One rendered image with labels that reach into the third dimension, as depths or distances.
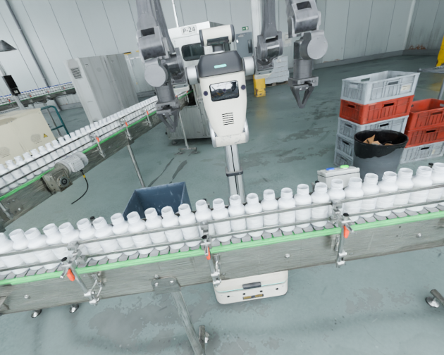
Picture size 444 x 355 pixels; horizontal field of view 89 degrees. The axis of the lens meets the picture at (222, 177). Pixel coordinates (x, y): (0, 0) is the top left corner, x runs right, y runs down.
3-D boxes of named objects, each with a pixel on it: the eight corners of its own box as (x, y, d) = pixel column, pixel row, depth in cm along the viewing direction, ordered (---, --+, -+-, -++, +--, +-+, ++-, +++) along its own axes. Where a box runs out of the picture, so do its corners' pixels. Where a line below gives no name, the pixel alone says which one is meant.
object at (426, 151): (399, 164, 293) (403, 148, 282) (376, 152, 328) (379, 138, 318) (444, 156, 295) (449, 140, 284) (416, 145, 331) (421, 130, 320)
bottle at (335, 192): (322, 213, 89) (325, 177, 81) (338, 213, 88) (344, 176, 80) (325, 223, 84) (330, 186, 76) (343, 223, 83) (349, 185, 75)
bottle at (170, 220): (186, 247, 83) (175, 212, 75) (170, 252, 83) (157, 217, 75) (185, 237, 89) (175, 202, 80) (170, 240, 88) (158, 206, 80)
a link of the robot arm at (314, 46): (316, 11, 68) (287, 17, 68) (336, 3, 57) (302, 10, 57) (315, 55, 73) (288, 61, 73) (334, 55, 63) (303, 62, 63)
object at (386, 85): (364, 105, 239) (367, 82, 228) (339, 98, 274) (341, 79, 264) (415, 94, 245) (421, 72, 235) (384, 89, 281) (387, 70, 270)
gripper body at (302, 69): (306, 80, 79) (306, 56, 76) (318, 83, 71) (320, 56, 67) (287, 83, 80) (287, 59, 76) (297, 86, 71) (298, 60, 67)
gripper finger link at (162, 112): (162, 136, 74) (154, 106, 70) (165, 129, 81) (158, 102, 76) (182, 132, 74) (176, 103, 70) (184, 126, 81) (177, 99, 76)
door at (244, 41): (239, 82, 1172) (235, 34, 1069) (239, 81, 1180) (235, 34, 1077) (259, 78, 1171) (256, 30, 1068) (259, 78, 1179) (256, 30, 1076)
